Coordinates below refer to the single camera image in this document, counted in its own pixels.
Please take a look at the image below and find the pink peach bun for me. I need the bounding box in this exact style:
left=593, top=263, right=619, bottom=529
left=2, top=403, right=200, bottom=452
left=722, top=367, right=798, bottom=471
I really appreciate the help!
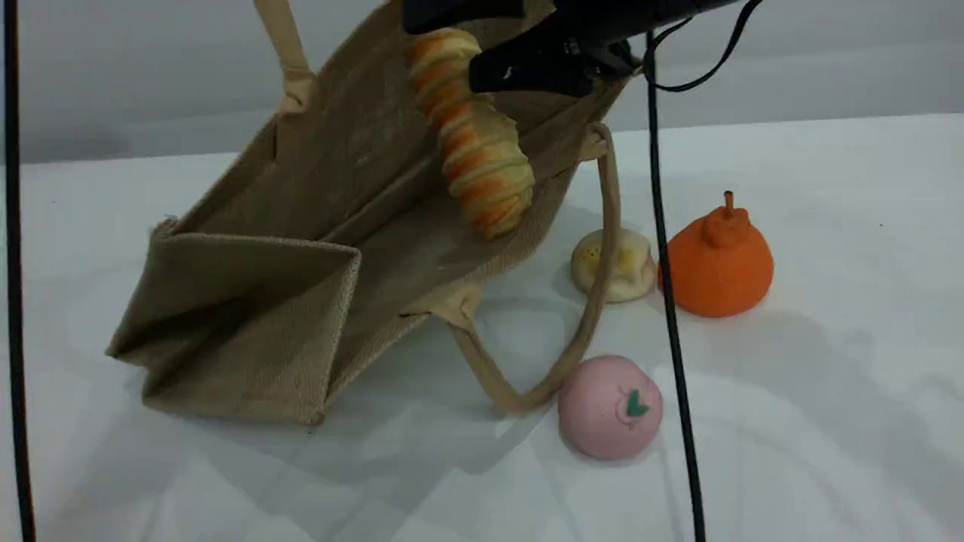
left=557, top=355, right=665, bottom=462

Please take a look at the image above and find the long striped bread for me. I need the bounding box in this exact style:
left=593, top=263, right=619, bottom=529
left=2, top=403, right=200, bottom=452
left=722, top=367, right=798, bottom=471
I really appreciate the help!
left=409, top=27, right=536, bottom=242

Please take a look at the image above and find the thin black looped cable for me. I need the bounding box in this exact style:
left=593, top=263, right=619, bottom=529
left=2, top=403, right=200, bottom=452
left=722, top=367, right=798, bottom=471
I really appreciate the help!
left=642, top=0, right=764, bottom=94

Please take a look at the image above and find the orange pear-shaped toy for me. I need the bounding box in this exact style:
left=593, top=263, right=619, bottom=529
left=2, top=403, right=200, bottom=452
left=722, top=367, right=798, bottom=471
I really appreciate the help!
left=658, top=190, right=776, bottom=318

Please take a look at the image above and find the black hanging cable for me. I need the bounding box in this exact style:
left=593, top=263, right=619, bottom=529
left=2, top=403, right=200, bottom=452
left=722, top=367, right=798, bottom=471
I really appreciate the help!
left=643, top=30, right=707, bottom=542
left=3, top=0, right=37, bottom=542

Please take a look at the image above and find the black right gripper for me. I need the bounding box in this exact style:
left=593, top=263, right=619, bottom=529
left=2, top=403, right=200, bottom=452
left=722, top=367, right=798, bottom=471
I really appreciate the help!
left=401, top=0, right=748, bottom=99

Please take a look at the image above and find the round egg yolk pastry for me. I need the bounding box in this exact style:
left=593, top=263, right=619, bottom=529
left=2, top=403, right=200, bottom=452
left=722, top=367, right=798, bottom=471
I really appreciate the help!
left=570, top=228, right=658, bottom=304

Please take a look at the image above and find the brown jute tote bag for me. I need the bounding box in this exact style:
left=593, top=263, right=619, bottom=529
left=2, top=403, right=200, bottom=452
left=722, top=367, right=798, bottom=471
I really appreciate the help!
left=105, top=0, right=635, bottom=427

